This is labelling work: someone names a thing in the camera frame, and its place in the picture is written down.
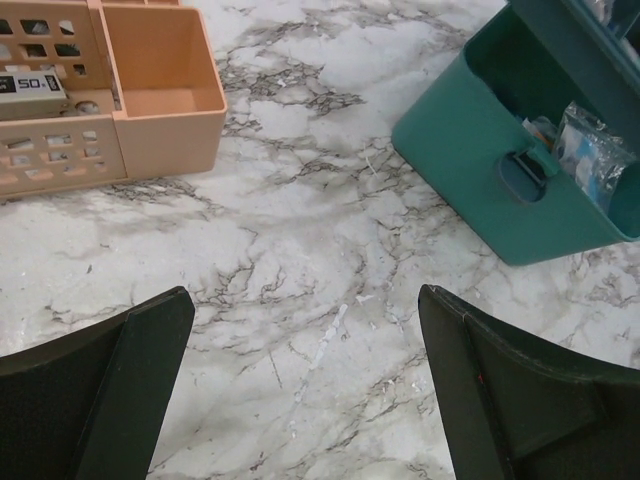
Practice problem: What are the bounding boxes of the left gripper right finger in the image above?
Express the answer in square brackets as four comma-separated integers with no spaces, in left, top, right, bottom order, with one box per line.
[418,285,639,479]

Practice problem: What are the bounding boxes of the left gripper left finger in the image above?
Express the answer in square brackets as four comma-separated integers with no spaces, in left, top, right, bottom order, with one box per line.
[1,286,195,479]

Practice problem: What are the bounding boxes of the green medicine box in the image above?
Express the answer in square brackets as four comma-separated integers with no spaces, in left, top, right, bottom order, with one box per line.
[392,1,639,265]

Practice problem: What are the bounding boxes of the small blue white box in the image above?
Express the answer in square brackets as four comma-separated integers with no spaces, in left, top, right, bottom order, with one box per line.
[552,102,639,214]

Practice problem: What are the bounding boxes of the teal divided tray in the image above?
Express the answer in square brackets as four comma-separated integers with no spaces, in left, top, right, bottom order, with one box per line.
[510,1,639,92]

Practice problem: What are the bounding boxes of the orange plastic file organizer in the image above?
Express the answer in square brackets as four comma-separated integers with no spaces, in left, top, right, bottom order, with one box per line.
[1,1,227,199]

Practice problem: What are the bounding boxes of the grey staple box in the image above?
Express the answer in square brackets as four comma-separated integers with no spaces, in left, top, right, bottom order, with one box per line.
[1,71,70,121]

